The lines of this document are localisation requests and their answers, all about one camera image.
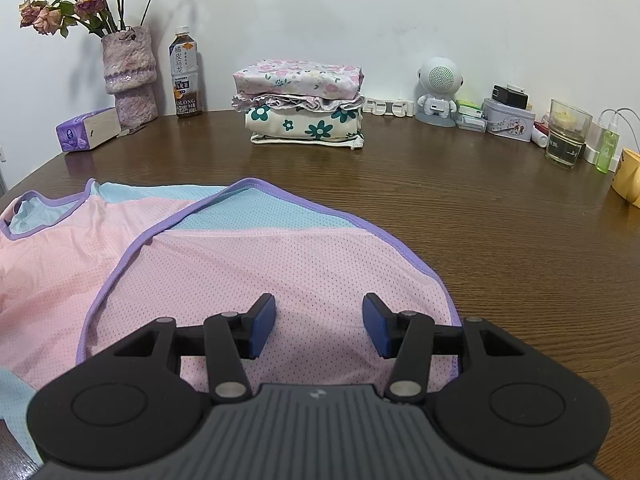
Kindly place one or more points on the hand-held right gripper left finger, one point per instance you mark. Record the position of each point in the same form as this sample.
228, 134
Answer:
262, 325

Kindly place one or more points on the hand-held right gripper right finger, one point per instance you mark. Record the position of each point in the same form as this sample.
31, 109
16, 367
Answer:
377, 325

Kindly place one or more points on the pink blue mesh vest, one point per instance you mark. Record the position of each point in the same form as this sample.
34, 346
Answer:
175, 270

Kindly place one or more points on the cream green-flower folded cloth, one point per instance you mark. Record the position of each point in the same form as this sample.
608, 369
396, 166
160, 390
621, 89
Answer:
300, 127

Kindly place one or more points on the white power strip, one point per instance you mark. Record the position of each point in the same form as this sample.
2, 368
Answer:
385, 106

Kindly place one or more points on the white small box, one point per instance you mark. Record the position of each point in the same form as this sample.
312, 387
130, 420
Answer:
470, 122

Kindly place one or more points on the purple frilled folded cloth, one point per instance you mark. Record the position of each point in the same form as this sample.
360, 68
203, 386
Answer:
300, 102

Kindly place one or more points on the green small pack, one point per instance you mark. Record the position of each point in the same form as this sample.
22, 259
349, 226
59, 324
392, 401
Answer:
470, 107

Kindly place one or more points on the grey tin box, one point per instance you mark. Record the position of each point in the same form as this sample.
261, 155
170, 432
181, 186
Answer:
507, 122

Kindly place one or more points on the red white tube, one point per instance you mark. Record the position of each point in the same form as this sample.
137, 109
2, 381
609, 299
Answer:
539, 136

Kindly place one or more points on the pink floral folded cloth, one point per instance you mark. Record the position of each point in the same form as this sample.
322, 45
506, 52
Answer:
295, 77

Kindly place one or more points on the tea bottle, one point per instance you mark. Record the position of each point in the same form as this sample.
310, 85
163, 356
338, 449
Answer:
186, 80

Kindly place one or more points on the glass candle jar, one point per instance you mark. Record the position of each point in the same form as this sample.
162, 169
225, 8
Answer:
565, 140

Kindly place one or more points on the black charger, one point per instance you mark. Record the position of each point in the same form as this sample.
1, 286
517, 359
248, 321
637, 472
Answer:
507, 95

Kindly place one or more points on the purple tissue pack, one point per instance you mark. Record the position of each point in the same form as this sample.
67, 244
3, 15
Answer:
75, 135

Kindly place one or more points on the green spray bottle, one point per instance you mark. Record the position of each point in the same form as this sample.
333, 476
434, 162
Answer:
606, 152

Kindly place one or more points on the purple textured vase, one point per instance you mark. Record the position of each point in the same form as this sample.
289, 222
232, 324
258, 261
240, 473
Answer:
130, 70

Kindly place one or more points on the yellow mug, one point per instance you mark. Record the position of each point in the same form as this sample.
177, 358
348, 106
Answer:
629, 175

